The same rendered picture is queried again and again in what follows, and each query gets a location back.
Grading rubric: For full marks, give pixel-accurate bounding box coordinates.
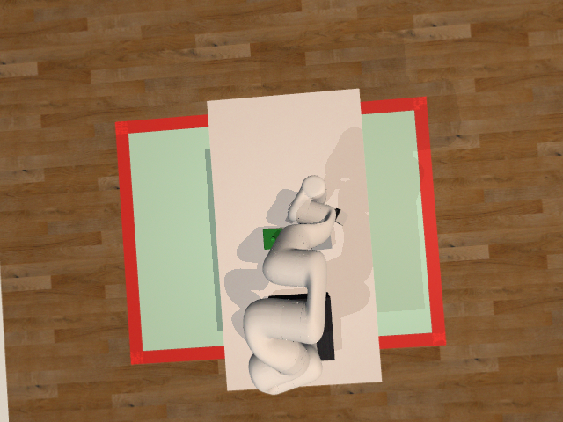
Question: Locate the green round peg on flat base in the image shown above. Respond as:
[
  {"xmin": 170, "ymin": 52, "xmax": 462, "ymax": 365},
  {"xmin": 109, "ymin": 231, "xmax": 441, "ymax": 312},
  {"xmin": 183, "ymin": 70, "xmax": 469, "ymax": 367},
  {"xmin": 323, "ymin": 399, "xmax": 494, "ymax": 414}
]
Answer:
[{"xmin": 263, "ymin": 228, "xmax": 282, "ymax": 250}]

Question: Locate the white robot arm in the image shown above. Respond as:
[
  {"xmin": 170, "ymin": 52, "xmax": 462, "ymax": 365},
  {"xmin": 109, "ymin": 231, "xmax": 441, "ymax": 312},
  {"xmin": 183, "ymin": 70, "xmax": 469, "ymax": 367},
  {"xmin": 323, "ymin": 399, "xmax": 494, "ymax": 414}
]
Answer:
[{"xmin": 243, "ymin": 175, "xmax": 348, "ymax": 395}]

